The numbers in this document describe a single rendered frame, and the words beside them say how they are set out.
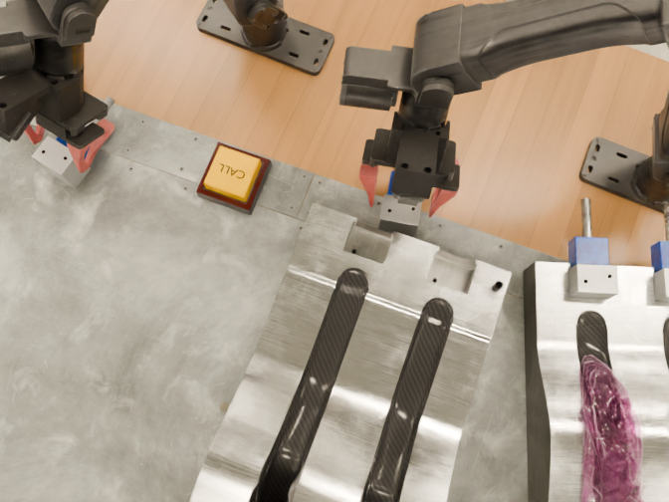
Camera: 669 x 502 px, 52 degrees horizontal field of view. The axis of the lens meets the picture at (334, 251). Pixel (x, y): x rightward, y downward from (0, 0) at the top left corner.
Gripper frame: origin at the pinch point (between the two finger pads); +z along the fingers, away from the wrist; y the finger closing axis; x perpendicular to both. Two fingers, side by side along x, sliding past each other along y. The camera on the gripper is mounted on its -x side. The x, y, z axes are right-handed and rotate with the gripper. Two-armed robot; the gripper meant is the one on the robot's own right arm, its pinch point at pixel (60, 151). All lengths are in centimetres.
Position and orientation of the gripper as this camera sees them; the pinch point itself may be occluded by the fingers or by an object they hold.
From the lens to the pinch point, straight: 99.5
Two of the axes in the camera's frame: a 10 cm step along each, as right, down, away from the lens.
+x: 4.5, -5.8, 6.8
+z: -2.7, 6.3, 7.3
